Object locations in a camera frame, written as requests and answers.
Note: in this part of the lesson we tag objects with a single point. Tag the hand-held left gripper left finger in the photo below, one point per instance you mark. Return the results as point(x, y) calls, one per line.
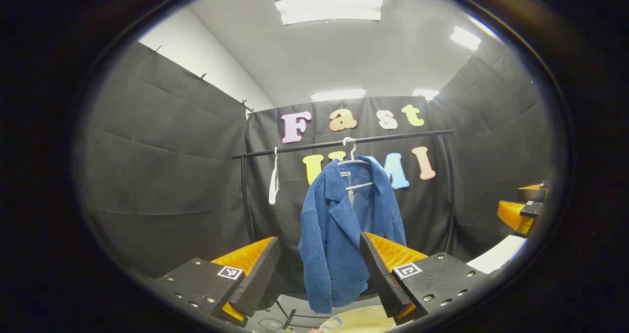
point(258, 279)

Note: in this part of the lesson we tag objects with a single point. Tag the white flat panel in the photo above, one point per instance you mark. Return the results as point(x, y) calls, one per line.
point(496, 257)

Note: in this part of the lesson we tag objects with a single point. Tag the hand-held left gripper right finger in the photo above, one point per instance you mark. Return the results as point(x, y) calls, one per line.
point(378, 279)

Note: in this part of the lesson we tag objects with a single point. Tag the beige round laundry hamper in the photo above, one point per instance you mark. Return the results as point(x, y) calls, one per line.
point(358, 320)

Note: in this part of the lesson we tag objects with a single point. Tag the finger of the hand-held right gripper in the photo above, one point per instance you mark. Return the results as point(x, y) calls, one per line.
point(513, 215)
point(534, 193)

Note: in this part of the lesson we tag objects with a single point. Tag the white clothes hanger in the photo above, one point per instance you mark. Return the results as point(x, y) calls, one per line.
point(273, 188)
point(358, 186)

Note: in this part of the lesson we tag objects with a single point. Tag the black backdrop cloth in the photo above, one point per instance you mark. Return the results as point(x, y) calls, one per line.
point(172, 176)

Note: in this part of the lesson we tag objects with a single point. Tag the black clothes rack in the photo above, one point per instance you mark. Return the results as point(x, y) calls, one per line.
point(295, 148)

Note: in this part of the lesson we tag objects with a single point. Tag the large ceiling light panel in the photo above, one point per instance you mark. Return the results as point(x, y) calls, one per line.
point(328, 9)

